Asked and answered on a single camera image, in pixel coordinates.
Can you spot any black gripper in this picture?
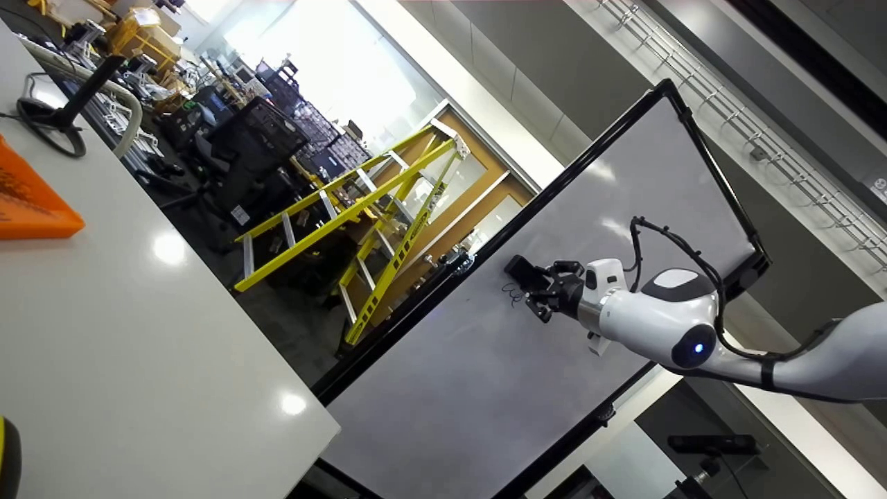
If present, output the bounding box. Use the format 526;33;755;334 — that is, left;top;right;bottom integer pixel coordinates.
525;261;587;326

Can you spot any large black-framed whiteboard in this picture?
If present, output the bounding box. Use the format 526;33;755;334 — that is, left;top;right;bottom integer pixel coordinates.
310;79;770;499

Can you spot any wooden door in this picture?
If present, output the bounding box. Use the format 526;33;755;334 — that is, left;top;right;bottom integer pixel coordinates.
368;98;537;327

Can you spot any yellow step ladder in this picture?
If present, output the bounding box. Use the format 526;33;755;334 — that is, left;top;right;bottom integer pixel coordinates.
231;119;470;352

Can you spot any white metal railing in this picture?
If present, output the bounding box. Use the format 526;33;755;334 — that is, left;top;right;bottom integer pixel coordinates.
592;0;887;273

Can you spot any black equipment cart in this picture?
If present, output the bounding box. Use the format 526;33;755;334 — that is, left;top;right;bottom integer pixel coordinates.
182;94;312;259

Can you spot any yellow machine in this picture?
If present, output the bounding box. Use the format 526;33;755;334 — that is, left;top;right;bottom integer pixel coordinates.
95;5;188;87

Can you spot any black stand with round base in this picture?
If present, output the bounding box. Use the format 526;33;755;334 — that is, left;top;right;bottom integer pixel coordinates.
15;54;128;162

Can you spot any orange drill bit case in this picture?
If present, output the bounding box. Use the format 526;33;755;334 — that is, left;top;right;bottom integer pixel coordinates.
0;136;89;244

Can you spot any yellow and black roll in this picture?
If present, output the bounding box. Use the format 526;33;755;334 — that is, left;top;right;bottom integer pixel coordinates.
0;414;27;499

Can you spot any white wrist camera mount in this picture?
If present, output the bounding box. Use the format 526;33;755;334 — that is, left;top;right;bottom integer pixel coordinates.
579;255;631;301

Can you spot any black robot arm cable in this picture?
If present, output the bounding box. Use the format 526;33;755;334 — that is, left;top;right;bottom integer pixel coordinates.
627;215;839;367

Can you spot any grey flexible hose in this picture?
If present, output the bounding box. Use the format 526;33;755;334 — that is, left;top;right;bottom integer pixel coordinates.
23;36;148;162

